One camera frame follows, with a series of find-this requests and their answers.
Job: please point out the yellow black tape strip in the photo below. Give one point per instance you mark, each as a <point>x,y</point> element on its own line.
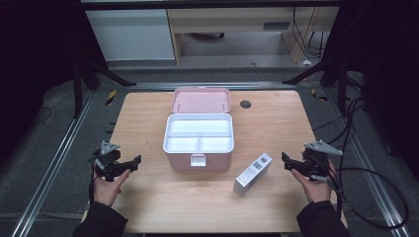
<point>111,97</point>
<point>319,95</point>

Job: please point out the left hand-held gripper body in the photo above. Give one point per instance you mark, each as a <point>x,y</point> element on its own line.
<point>107,158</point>

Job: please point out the white cabinet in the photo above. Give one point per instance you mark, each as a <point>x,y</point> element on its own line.
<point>131,33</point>

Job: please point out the black table grommet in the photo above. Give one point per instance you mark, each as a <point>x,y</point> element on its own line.
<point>245,104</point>

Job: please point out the black metal stand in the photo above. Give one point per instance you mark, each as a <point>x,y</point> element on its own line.
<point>341,85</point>
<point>79,89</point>

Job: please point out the small white floor object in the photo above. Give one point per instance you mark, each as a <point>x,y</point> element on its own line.
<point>307,62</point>

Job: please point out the white carton box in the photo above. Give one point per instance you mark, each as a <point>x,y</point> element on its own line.
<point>252,174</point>

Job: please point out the light wooden desk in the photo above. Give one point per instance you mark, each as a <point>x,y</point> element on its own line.
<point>230,19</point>

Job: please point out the person's right hand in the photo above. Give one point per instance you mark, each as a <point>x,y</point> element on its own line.
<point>316,191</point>

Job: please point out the person's left hand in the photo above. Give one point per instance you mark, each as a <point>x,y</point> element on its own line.
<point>107,191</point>

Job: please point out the metal rail behind table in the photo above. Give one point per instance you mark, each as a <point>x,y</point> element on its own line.
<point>214,86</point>

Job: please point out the pink storage box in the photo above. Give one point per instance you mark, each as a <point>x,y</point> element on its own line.
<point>214,163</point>

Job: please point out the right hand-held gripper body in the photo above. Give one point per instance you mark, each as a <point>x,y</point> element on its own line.
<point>316,161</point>

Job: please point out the white divided tray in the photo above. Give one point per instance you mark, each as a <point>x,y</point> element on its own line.
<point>197,126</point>

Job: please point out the metal floor rail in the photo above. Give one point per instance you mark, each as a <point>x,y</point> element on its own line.
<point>52,164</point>
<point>372,184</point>

